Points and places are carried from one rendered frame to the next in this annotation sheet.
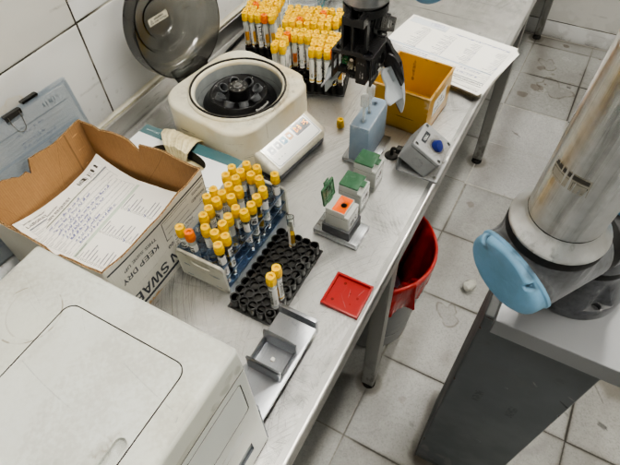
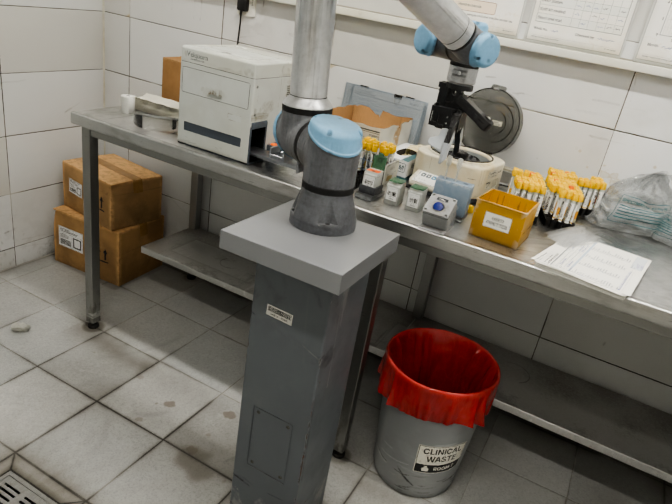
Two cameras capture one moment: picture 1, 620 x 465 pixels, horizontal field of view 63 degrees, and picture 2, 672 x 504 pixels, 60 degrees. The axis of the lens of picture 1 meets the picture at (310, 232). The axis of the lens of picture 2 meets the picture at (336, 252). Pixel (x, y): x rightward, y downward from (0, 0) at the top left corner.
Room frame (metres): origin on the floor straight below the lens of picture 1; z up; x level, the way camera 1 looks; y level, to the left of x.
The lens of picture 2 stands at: (0.32, -1.63, 1.40)
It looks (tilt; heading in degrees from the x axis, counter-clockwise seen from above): 24 degrees down; 83
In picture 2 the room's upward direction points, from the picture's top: 10 degrees clockwise
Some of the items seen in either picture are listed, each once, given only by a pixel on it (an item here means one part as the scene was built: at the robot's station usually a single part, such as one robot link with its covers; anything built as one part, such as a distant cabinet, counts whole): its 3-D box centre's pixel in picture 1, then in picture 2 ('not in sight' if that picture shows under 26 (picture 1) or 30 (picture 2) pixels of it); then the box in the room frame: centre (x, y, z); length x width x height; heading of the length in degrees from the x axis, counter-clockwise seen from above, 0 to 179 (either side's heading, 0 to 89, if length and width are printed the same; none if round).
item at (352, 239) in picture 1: (341, 225); (370, 190); (0.58, -0.06, 0.89); 0.09 x 0.05 x 0.04; 58
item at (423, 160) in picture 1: (415, 148); (441, 210); (0.75, -0.22, 0.92); 0.13 x 0.07 x 0.08; 59
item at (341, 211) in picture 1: (341, 215); (372, 181); (0.58, -0.06, 0.92); 0.05 x 0.04 x 0.06; 58
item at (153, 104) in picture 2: not in sight; (162, 106); (-0.15, 0.58, 0.90); 0.25 x 0.11 x 0.05; 149
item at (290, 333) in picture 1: (264, 371); (275, 154); (0.29, 0.08, 0.92); 0.21 x 0.07 x 0.05; 149
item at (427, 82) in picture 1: (411, 93); (503, 218); (0.91, -0.24, 0.93); 0.13 x 0.13 x 0.10; 56
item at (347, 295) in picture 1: (347, 294); not in sight; (0.44, -0.06, 0.88); 0.07 x 0.07 x 0.01; 59
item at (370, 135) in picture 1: (367, 132); (451, 198); (0.79, -0.13, 0.92); 0.10 x 0.07 x 0.10; 151
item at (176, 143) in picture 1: (183, 162); (408, 158); (0.73, 0.24, 0.92); 0.24 x 0.12 x 0.10; 59
